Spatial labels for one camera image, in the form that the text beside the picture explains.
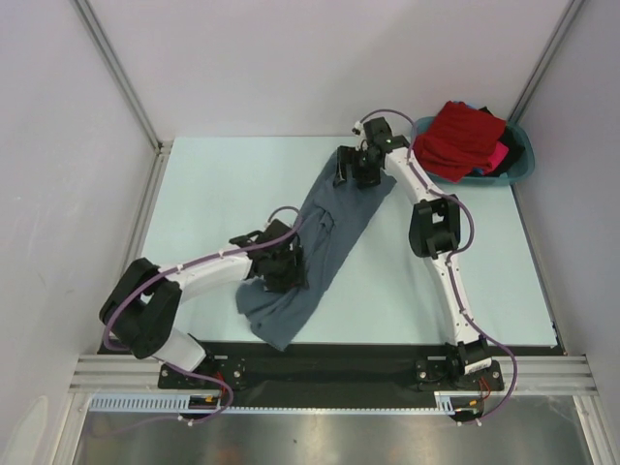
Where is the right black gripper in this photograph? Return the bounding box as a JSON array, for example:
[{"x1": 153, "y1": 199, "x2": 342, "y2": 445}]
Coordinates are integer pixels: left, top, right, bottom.
[{"x1": 332, "y1": 147, "x2": 381, "y2": 191}]

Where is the teal plastic basket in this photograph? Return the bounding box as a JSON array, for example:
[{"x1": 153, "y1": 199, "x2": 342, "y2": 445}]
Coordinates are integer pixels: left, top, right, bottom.
[{"x1": 412, "y1": 102, "x2": 535, "y2": 185}]

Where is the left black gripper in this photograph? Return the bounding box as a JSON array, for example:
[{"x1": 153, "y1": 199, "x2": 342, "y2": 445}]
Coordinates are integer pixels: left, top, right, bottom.
[{"x1": 264, "y1": 245, "x2": 309, "y2": 294}]

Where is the grey-blue t shirt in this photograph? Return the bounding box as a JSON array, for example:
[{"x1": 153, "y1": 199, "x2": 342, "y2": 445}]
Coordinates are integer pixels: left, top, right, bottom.
[{"x1": 235, "y1": 155, "x2": 396, "y2": 351}]

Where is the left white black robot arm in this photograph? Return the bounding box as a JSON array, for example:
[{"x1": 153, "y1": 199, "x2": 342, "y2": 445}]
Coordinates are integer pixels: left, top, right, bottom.
[{"x1": 99, "y1": 219, "x2": 306, "y2": 388}]

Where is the grey slotted cable duct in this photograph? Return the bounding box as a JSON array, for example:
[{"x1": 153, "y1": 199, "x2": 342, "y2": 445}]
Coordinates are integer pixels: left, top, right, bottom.
[{"x1": 89, "y1": 393, "x2": 480, "y2": 416}]

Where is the right aluminium frame post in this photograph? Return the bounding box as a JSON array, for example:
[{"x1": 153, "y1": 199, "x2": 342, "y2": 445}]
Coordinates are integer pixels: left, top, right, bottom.
[{"x1": 509, "y1": 0, "x2": 589, "y2": 123}]

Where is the left aluminium frame post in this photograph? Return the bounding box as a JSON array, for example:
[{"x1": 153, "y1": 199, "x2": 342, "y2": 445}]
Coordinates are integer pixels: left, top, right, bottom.
[{"x1": 67, "y1": 0, "x2": 166, "y2": 152}]

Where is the red t shirt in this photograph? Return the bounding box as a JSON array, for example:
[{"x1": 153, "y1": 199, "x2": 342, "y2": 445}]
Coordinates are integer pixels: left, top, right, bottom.
[{"x1": 414, "y1": 101, "x2": 507, "y2": 183}]

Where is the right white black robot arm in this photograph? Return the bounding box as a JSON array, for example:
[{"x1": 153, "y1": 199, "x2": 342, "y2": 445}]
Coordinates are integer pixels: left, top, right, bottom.
[{"x1": 333, "y1": 117, "x2": 492, "y2": 388}]

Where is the aluminium frame post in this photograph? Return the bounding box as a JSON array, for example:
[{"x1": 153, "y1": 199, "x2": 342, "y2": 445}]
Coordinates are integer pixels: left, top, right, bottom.
[
  {"x1": 509, "y1": 0, "x2": 589, "y2": 123},
  {"x1": 67, "y1": 0, "x2": 166, "y2": 152}
]

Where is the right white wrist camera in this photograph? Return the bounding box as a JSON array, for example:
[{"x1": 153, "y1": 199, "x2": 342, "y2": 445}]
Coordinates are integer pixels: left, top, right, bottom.
[{"x1": 352, "y1": 121, "x2": 366, "y2": 139}]

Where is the pink t shirt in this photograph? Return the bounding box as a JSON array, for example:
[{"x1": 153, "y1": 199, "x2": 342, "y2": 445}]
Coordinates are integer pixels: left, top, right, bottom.
[{"x1": 480, "y1": 141, "x2": 510, "y2": 175}]

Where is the black t shirt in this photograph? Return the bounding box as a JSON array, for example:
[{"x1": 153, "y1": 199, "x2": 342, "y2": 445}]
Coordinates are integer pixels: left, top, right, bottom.
[{"x1": 484, "y1": 125, "x2": 527, "y2": 178}]

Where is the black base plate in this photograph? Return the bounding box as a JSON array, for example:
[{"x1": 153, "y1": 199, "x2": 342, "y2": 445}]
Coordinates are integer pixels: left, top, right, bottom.
[{"x1": 99, "y1": 338, "x2": 566, "y2": 409}]

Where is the aluminium front rail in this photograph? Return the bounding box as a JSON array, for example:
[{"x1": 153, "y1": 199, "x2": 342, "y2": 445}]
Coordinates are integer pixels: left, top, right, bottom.
[{"x1": 69, "y1": 355, "x2": 598, "y2": 396}]

